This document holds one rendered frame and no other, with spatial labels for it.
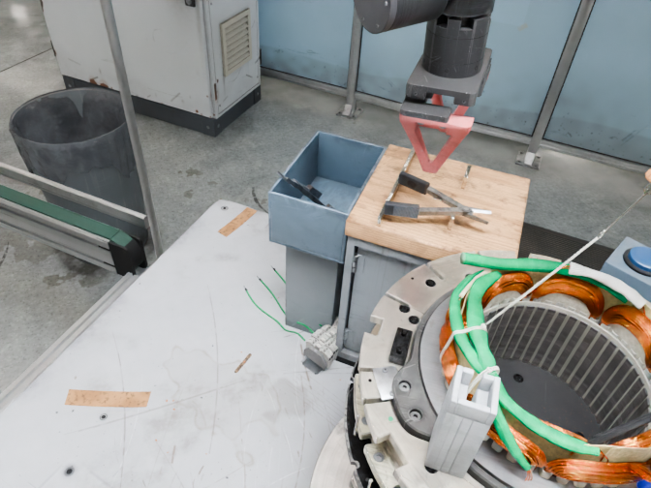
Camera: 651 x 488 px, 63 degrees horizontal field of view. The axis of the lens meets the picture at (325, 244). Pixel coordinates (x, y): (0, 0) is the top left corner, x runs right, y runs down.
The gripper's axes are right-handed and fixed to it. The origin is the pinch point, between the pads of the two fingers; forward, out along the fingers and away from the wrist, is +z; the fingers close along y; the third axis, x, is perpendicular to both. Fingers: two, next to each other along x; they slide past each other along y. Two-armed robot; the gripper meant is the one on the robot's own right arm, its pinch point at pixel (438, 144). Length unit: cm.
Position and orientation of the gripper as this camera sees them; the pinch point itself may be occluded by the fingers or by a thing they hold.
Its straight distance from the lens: 60.1
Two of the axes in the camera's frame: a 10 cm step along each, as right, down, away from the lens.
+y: -3.5, 6.5, -6.7
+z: 0.1, 7.2, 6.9
